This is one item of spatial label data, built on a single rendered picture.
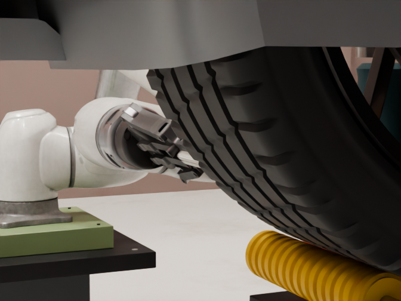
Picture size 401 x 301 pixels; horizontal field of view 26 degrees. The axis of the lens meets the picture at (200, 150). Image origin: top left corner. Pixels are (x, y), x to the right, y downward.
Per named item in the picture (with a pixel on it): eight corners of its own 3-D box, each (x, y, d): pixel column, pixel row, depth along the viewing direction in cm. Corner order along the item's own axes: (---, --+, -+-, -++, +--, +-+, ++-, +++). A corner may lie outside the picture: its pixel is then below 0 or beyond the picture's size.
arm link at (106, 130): (82, 137, 119) (94, 141, 114) (126, 89, 121) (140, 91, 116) (126, 181, 122) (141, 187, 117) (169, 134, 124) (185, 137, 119)
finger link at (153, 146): (163, 129, 112) (155, 121, 111) (196, 134, 101) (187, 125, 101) (142, 151, 111) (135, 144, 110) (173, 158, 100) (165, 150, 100)
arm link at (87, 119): (96, 92, 120) (183, 106, 125) (67, 89, 134) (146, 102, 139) (85, 169, 120) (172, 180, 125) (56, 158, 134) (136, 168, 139)
